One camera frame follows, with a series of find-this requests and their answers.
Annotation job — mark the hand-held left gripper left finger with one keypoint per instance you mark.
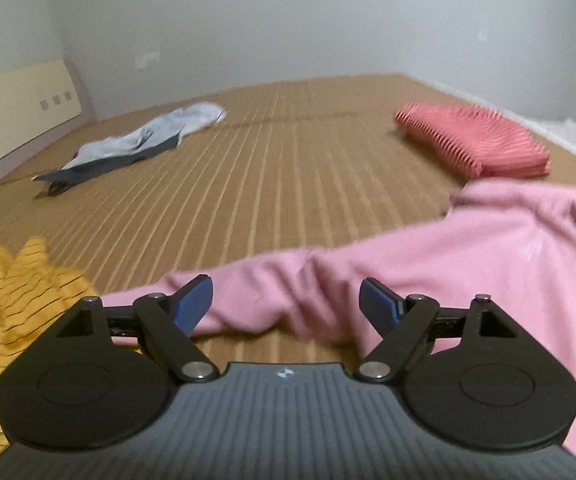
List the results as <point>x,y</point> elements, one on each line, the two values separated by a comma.
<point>192,300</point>

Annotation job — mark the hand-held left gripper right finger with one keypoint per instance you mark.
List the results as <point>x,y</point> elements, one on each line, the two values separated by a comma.
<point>379,302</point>

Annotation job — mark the pink garment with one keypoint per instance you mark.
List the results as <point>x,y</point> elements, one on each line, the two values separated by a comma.
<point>468,260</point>

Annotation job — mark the dark navy garment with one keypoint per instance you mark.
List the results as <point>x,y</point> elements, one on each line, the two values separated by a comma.
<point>92,170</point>

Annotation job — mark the light blue garment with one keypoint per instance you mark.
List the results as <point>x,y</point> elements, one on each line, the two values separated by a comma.
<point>157,127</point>

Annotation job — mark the folded red striped garment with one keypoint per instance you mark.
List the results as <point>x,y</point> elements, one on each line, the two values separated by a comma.
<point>473,135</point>

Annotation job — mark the white fluffy blanket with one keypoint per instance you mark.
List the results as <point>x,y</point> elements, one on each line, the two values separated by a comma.
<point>568,135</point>

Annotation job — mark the cream bed headboard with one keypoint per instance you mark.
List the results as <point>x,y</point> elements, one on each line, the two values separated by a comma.
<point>12,105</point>

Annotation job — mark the white wall socket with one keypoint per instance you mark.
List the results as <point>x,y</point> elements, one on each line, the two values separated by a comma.
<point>147,59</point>

